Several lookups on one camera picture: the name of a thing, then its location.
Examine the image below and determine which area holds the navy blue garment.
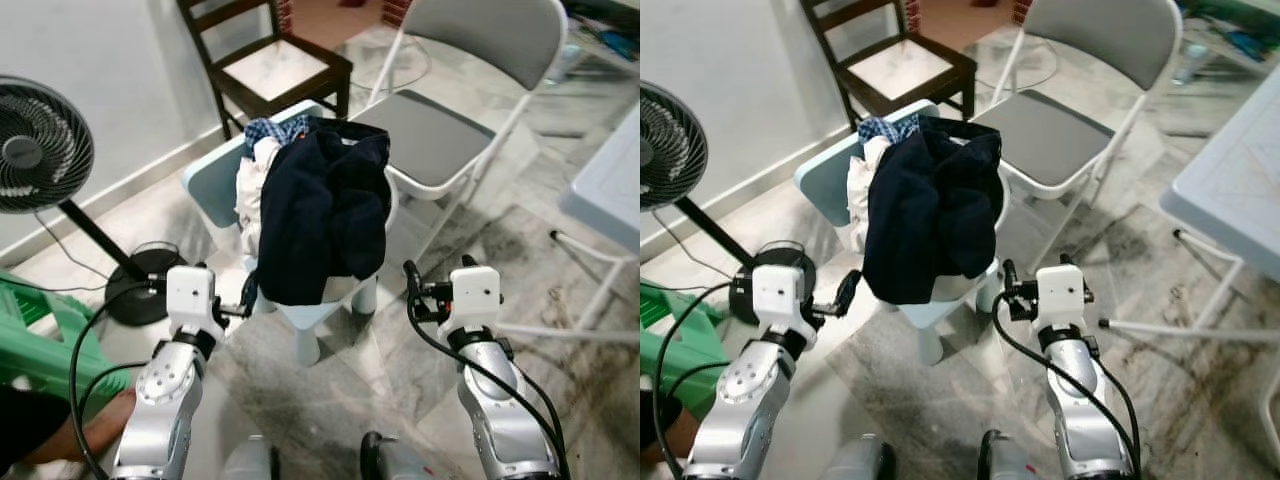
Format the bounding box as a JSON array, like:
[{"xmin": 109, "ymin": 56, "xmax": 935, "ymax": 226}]
[
  {"xmin": 257, "ymin": 118, "xmax": 393, "ymax": 308},
  {"xmin": 862, "ymin": 115, "xmax": 1004, "ymax": 306}
]

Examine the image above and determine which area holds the white crumpled cloth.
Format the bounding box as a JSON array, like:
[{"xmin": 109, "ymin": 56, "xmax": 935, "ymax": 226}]
[
  {"xmin": 845, "ymin": 135, "xmax": 891, "ymax": 251},
  {"xmin": 233, "ymin": 138, "xmax": 281, "ymax": 256}
]

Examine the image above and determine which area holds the light blue plastic kid chair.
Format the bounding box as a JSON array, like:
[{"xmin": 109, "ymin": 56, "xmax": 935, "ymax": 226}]
[
  {"xmin": 182, "ymin": 100, "xmax": 401, "ymax": 366},
  {"xmin": 795, "ymin": 100, "xmax": 1006, "ymax": 366}
]

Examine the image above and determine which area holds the grey and white folding chair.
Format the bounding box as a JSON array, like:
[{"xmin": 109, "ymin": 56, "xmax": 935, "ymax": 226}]
[
  {"xmin": 350, "ymin": 0, "xmax": 569, "ymax": 271},
  {"xmin": 975, "ymin": 0, "xmax": 1183, "ymax": 271}
]

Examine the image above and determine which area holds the grey robot left leg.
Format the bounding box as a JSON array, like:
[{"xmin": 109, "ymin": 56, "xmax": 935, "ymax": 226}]
[
  {"xmin": 830, "ymin": 433, "xmax": 896, "ymax": 480},
  {"xmin": 220, "ymin": 435, "xmax": 281, "ymax": 480}
]

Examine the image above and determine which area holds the grey robot leg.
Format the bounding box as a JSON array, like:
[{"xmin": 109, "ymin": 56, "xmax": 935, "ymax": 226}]
[
  {"xmin": 220, "ymin": 435, "xmax": 281, "ymax": 480},
  {"xmin": 830, "ymin": 433, "xmax": 896, "ymax": 480},
  {"xmin": 360, "ymin": 432, "xmax": 441, "ymax": 480},
  {"xmin": 980, "ymin": 430, "xmax": 1041, "ymax": 480}
]

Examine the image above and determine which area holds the grey robot right leg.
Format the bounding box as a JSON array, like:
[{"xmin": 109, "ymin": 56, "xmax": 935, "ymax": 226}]
[
  {"xmin": 980, "ymin": 430, "xmax": 1041, "ymax": 480},
  {"xmin": 360, "ymin": 432, "xmax": 441, "ymax": 480}
]

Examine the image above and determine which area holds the green plastic stool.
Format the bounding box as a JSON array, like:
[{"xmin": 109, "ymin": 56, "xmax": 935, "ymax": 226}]
[
  {"xmin": 0, "ymin": 270, "xmax": 106, "ymax": 396},
  {"xmin": 640, "ymin": 280, "xmax": 701, "ymax": 401}
]

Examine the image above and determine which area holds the blue plaid cloth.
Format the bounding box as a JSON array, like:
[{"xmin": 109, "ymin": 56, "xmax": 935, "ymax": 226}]
[
  {"xmin": 243, "ymin": 115, "xmax": 313, "ymax": 151},
  {"xmin": 858, "ymin": 113, "xmax": 921, "ymax": 146}
]

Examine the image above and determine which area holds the person in black shorts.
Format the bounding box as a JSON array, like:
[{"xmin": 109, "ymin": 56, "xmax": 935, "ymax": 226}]
[
  {"xmin": 640, "ymin": 390, "xmax": 706, "ymax": 466},
  {"xmin": 0, "ymin": 385, "xmax": 136, "ymax": 471}
]

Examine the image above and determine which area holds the dark wooden chair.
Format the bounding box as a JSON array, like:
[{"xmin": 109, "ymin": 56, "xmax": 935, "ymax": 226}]
[
  {"xmin": 178, "ymin": 0, "xmax": 354, "ymax": 141},
  {"xmin": 800, "ymin": 0, "xmax": 978, "ymax": 131}
]

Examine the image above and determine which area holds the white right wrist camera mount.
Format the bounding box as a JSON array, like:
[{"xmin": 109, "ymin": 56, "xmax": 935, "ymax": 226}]
[
  {"xmin": 1030, "ymin": 263, "xmax": 1091, "ymax": 336},
  {"xmin": 440, "ymin": 265, "xmax": 503, "ymax": 341}
]

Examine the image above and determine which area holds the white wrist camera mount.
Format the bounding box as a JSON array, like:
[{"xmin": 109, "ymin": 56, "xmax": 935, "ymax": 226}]
[
  {"xmin": 165, "ymin": 265, "xmax": 226, "ymax": 341},
  {"xmin": 440, "ymin": 265, "xmax": 503, "ymax": 341},
  {"xmin": 750, "ymin": 265, "xmax": 821, "ymax": 346},
  {"xmin": 1030, "ymin": 263, "xmax": 1091, "ymax": 336}
]

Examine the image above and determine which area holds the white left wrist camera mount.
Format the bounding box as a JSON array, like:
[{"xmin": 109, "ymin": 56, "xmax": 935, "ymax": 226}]
[
  {"xmin": 750, "ymin": 265, "xmax": 821, "ymax": 346},
  {"xmin": 165, "ymin": 265, "xmax": 226, "ymax": 341}
]

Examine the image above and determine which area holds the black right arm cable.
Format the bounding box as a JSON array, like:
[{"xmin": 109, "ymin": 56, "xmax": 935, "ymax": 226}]
[
  {"xmin": 405, "ymin": 310, "xmax": 571, "ymax": 479},
  {"xmin": 990, "ymin": 300, "xmax": 1143, "ymax": 476}
]

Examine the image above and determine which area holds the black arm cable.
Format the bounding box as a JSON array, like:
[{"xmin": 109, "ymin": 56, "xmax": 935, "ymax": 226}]
[
  {"xmin": 652, "ymin": 282, "xmax": 756, "ymax": 479},
  {"xmin": 70, "ymin": 280, "xmax": 171, "ymax": 479},
  {"xmin": 990, "ymin": 300, "xmax": 1143, "ymax": 476},
  {"xmin": 405, "ymin": 310, "xmax": 571, "ymax": 479}
]

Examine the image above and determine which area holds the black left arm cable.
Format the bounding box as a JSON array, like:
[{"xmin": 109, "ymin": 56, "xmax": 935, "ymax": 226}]
[
  {"xmin": 70, "ymin": 280, "xmax": 171, "ymax": 479},
  {"xmin": 652, "ymin": 282, "xmax": 756, "ymax": 479}
]

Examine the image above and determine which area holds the black pedestal fan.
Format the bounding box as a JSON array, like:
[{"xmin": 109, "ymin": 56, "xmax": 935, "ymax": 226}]
[
  {"xmin": 0, "ymin": 75, "xmax": 186, "ymax": 326},
  {"xmin": 640, "ymin": 80, "xmax": 816, "ymax": 326}
]

